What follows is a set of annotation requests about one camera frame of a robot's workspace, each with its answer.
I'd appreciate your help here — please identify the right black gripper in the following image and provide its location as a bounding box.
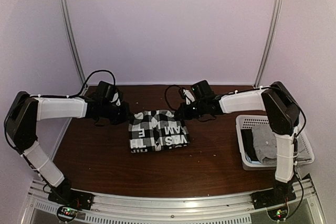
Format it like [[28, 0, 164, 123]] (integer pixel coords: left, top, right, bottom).
[[175, 99, 207, 120]]

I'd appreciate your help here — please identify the black white plaid shirt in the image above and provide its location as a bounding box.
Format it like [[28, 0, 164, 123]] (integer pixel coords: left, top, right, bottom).
[[128, 110, 190, 153]]

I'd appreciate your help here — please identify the white plastic laundry basket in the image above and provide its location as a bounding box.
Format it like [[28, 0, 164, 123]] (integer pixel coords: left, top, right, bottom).
[[236, 115, 315, 170]]

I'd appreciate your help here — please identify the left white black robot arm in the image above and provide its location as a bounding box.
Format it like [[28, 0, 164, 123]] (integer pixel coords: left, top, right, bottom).
[[4, 81, 130, 205]]

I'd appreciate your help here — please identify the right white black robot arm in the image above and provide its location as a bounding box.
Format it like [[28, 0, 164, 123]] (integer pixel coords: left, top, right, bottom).
[[174, 80, 302, 204]]

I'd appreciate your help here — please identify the black folded shirt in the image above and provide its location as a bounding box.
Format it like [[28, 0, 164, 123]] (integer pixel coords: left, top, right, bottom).
[[240, 129, 259, 163]]

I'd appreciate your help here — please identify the grey button shirt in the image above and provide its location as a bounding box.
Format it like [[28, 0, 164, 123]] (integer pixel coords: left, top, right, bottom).
[[246, 124, 313, 166]]

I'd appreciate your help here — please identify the left circuit board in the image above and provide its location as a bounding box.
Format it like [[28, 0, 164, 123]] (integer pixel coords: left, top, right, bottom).
[[56, 206, 78, 222]]

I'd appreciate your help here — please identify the circuit board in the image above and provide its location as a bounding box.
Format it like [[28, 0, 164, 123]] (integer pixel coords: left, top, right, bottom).
[[267, 206, 289, 221], [56, 206, 78, 222]]

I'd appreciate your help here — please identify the right circuit board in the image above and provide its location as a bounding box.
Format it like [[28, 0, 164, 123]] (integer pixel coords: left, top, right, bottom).
[[267, 206, 289, 221]]

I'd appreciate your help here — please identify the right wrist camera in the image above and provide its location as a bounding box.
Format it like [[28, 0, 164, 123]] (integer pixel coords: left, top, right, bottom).
[[182, 89, 195, 105]]

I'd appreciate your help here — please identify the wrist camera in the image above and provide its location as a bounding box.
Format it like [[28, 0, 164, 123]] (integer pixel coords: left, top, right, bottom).
[[182, 89, 195, 105], [110, 91, 123, 106]]

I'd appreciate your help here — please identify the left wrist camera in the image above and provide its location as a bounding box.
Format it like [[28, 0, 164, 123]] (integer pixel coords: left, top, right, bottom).
[[110, 91, 123, 106]]

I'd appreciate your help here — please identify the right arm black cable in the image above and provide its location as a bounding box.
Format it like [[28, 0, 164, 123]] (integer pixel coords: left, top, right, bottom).
[[164, 84, 184, 112]]

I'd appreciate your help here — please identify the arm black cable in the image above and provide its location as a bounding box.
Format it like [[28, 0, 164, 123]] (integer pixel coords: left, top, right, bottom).
[[164, 84, 184, 112], [76, 69, 117, 96]]

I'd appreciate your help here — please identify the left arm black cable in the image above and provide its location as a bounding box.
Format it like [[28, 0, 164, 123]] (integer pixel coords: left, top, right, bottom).
[[76, 69, 117, 96]]

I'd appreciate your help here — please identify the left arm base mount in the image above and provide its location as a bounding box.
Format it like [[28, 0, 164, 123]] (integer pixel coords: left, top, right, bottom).
[[48, 187, 94, 210]]

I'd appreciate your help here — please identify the front aluminium rail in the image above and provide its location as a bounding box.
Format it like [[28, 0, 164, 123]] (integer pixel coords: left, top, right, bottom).
[[19, 178, 326, 223]]

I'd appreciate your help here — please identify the right aluminium frame post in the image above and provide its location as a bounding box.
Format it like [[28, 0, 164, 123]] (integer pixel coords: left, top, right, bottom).
[[254, 0, 283, 87]]

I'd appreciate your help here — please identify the aluminium frame post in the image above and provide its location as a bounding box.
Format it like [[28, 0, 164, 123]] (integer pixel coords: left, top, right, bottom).
[[59, 0, 86, 84], [254, 0, 283, 87]]

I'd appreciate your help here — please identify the left aluminium frame post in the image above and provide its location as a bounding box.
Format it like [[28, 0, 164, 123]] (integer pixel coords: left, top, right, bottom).
[[59, 0, 86, 84]]

